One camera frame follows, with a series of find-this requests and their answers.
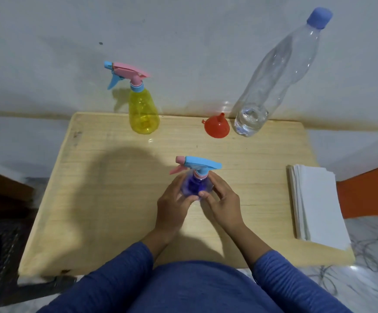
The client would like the person's right hand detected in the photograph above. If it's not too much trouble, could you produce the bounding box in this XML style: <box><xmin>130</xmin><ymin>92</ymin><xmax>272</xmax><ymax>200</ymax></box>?
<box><xmin>198</xmin><ymin>171</ymin><xmax>245</xmax><ymax>234</ymax></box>

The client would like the person's left hand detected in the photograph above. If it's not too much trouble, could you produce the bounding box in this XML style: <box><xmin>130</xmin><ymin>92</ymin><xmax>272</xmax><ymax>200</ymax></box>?
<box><xmin>154</xmin><ymin>174</ymin><xmax>200</xmax><ymax>239</ymax></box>

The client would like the blue spray bottle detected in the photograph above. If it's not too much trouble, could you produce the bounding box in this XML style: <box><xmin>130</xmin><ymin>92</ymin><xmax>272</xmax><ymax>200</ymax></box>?
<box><xmin>169</xmin><ymin>156</ymin><xmax>223</xmax><ymax>202</ymax></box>

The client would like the person's left forearm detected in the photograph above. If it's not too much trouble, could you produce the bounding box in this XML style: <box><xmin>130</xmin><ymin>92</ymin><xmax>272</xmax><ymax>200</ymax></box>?
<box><xmin>37</xmin><ymin>225</ymin><xmax>176</xmax><ymax>313</ymax></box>

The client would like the person's right forearm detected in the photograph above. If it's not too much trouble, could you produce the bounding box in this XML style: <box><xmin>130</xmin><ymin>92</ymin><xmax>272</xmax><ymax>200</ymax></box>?
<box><xmin>227</xmin><ymin>221</ymin><xmax>354</xmax><ymax>313</ymax></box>

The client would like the red plastic funnel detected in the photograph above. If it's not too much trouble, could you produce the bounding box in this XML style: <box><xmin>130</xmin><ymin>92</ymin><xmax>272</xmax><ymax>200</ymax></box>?
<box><xmin>201</xmin><ymin>113</ymin><xmax>230</xmax><ymax>139</ymax></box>

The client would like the blue shirt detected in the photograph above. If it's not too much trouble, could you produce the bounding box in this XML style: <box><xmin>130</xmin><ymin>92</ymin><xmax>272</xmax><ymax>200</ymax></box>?
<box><xmin>124</xmin><ymin>260</ymin><xmax>277</xmax><ymax>313</ymax></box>

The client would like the yellow spray bottle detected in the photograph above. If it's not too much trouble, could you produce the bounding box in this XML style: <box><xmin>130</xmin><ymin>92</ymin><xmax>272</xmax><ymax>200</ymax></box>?
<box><xmin>104</xmin><ymin>61</ymin><xmax>161</xmax><ymax>135</ymax></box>

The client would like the stack of white paper napkins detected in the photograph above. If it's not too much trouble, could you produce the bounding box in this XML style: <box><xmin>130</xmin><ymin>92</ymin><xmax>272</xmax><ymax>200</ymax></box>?
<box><xmin>287</xmin><ymin>164</ymin><xmax>352</xmax><ymax>251</ymax></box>

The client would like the clear plastic water bottle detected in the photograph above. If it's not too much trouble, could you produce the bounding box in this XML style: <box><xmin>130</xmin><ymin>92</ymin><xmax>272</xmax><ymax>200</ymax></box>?
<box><xmin>234</xmin><ymin>7</ymin><xmax>334</xmax><ymax>138</ymax></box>

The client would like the orange furniture panel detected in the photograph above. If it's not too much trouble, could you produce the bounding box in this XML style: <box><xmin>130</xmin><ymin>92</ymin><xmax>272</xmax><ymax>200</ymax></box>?
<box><xmin>336</xmin><ymin>160</ymin><xmax>378</xmax><ymax>219</ymax></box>

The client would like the dark brown wooden furniture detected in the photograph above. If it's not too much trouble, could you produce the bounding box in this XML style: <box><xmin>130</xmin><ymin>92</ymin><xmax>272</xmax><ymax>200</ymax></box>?
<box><xmin>0</xmin><ymin>165</ymin><xmax>35</xmax><ymax>216</ymax></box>

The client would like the black mesh chair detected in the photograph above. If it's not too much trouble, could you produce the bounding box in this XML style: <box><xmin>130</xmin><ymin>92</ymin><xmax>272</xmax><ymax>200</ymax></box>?
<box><xmin>0</xmin><ymin>208</ymin><xmax>77</xmax><ymax>311</ymax></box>

